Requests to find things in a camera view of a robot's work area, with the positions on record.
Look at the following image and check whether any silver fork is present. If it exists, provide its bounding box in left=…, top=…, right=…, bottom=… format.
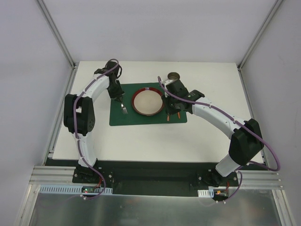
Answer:
left=120, top=102, right=128, bottom=114

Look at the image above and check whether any green placemat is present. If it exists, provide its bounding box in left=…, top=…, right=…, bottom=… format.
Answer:
left=109, top=82, right=187, bottom=126

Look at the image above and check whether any red rimmed beige plate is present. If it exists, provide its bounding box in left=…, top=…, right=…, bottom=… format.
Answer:
left=131, top=87, right=164, bottom=116

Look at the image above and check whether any steel cup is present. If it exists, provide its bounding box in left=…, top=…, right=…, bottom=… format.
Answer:
left=167, top=72, right=180, bottom=81

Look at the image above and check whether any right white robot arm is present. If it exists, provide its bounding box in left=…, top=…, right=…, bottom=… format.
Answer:
left=159, top=80, right=264, bottom=187

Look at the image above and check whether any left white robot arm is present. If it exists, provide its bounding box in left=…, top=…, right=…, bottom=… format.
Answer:
left=63, top=59, right=127, bottom=183

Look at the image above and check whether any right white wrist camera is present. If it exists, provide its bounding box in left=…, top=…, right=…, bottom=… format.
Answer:
left=163, top=79, right=173, bottom=97

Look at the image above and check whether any left aluminium frame post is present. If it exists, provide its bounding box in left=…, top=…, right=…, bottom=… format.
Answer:
left=35, top=0, right=76, bottom=69

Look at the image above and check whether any aluminium frame post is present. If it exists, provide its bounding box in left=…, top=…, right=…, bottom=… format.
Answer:
left=237, top=0, right=285, bottom=72
left=35, top=0, right=76, bottom=69

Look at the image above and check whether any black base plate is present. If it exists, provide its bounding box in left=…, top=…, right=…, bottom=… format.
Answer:
left=72, top=161, right=238, bottom=197

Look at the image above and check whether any right white cable duct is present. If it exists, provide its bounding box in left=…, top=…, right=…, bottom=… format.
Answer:
left=198, top=189, right=214, bottom=198

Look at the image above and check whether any white cable duct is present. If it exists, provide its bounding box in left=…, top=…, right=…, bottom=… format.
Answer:
left=40, top=185, right=113, bottom=195
left=198, top=189, right=214, bottom=198

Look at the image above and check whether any aluminium front rail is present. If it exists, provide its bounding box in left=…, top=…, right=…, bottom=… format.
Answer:
left=29, top=166, right=284, bottom=190

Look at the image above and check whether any right aluminium frame post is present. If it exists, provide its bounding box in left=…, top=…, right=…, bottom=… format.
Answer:
left=237, top=0, right=285, bottom=72

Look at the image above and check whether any left white cable duct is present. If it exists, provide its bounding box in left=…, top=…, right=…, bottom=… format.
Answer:
left=40, top=185, right=113, bottom=195

